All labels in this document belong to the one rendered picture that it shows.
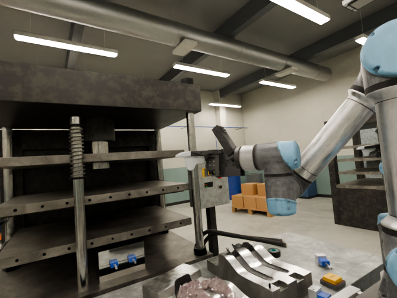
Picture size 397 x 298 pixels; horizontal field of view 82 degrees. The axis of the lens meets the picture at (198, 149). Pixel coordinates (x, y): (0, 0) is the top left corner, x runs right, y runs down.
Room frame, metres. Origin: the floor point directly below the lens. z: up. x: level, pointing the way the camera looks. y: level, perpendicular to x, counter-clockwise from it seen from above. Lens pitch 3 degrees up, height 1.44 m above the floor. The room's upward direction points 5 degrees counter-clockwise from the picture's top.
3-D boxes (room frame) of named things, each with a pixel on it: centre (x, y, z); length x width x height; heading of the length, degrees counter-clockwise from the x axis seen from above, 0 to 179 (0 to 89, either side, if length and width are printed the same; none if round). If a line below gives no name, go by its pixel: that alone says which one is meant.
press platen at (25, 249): (1.74, 0.75, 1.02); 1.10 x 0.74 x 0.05; 121
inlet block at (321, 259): (1.31, -0.65, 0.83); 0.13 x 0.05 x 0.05; 177
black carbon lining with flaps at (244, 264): (1.23, -0.24, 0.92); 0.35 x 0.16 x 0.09; 31
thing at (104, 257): (1.65, 0.64, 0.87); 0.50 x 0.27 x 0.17; 31
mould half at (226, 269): (1.24, -0.24, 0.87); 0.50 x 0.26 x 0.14; 31
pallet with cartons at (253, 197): (6.25, -1.49, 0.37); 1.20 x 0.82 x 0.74; 41
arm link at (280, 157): (0.62, -0.21, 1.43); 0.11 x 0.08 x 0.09; 56
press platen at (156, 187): (1.74, 0.75, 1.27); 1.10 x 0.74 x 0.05; 121
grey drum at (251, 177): (8.19, -1.89, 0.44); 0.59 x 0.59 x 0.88
